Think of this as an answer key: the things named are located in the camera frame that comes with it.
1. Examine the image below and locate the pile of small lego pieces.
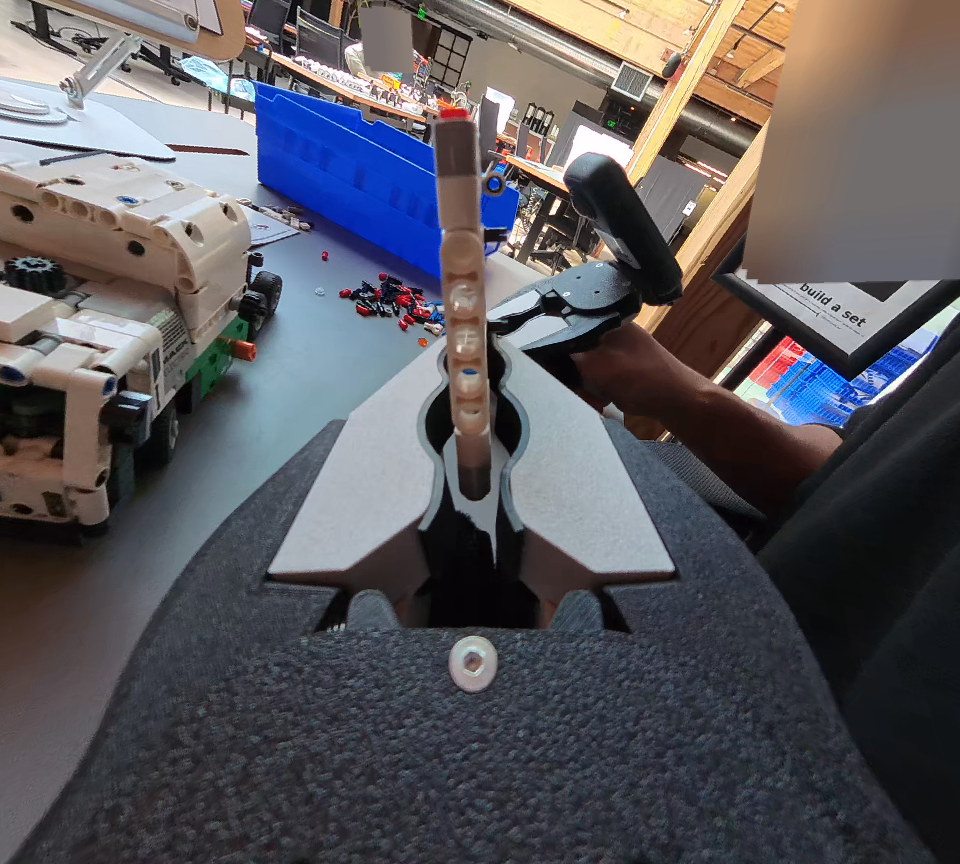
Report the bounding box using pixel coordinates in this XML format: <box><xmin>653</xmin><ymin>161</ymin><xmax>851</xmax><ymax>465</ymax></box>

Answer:
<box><xmin>337</xmin><ymin>272</ymin><xmax>451</xmax><ymax>339</ymax></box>

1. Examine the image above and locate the black framed sign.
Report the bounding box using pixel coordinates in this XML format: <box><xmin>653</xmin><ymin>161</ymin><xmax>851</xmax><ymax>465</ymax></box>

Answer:
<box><xmin>711</xmin><ymin>234</ymin><xmax>960</xmax><ymax>383</ymax></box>

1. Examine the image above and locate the stack of plastic crates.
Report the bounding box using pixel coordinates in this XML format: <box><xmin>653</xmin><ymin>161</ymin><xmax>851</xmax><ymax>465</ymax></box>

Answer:
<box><xmin>748</xmin><ymin>333</ymin><xmax>942</xmax><ymax>432</ymax></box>

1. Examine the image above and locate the small white paper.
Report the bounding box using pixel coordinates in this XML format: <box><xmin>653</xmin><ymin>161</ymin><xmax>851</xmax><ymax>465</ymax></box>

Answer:
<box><xmin>238</xmin><ymin>199</ymin><xmax>314</xmax><ymax>248</ymax></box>

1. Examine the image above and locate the black office chair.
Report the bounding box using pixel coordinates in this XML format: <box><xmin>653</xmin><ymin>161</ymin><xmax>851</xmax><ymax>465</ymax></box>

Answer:
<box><xmin>294</xmin><ymin>6</ymin><xmax>348</xmax><ymax>72</ymax></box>
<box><xmin>246</xmin><ymin>0</ymin><xmax>295</xmax><ymax>54</ymax></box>

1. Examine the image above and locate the person's right forearm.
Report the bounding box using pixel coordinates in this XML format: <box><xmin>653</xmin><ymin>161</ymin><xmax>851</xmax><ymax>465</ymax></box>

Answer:
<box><xmin>660</xmin><ymin>358</ymin><xmax>846</xmax><ymax>489</ymax></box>

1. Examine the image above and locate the grey air duct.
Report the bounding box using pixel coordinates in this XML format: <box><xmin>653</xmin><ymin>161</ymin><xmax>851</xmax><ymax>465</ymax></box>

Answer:
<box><xmin>351</xmin><ymin>0</ymin><xmax>760</xmax><ymax>156</ymax></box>

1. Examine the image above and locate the white grey lego panel assembly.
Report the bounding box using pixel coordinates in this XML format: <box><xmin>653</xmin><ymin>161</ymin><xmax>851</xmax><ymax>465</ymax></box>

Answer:
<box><xmin>433</xmin><ymin>108</ymin><xmax>505</xmax><ymax>501</ymax></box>

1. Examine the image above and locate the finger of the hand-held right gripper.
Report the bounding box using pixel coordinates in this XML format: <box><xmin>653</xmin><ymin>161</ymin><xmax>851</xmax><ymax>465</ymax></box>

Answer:
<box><xmin>486</xmin><ymin>281</ymin><xmax>562</xmax><ymax>351</ymax></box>

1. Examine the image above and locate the person's black top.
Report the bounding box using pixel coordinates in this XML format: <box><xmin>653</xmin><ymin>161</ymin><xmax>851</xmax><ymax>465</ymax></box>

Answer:
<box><xmin>756</xmin><ymin>324</ymin><xmax>960</xmax><ymax>864</ymax></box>

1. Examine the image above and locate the blue plastic bin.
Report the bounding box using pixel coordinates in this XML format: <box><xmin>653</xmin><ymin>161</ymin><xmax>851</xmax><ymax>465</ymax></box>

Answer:
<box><xmin>253</xmin><ymin>82</ymin><xmax>520</xmax><ymax>280</ymax></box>

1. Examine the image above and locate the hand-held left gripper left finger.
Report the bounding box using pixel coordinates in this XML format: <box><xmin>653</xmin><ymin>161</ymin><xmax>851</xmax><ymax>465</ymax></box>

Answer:
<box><xmin>266</xmin><ymin>335</ymin><xmax>455</xmax><ymax>608</ymax></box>

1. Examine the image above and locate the person's right hand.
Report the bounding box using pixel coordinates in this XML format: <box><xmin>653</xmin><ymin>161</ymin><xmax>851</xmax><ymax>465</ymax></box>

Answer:
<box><xmin>571</xmin><ymin>320</ymin><xmax>680</xmax><ymax>424</ymax></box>

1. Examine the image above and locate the wooden post with red bracket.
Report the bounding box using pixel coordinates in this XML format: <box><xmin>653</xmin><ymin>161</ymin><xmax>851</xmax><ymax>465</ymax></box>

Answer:
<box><xmin>621</xmin><ymin>0</ymin><xmax>783</xmax><ymax>189</ymax></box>

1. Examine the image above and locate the white green lego truck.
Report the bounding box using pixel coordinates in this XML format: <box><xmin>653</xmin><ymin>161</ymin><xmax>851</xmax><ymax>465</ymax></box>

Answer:
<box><xmin>0</xmin><ymin>152</ymin><xmax>285</xmax><ymax>529</ymax></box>

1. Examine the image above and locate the long wooden table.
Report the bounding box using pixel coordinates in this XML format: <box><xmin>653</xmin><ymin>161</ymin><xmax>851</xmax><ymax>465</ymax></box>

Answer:
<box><xmin>268</xmin><ymin>48</ymin><xmax>438</xmax><ymax>124</ymax></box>

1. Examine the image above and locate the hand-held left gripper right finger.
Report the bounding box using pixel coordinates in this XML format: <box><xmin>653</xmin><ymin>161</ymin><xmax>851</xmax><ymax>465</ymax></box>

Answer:
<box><xmin>491</xmin><ymin>338</ymin><xmax>678</xmax><ymax>612</ymax></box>

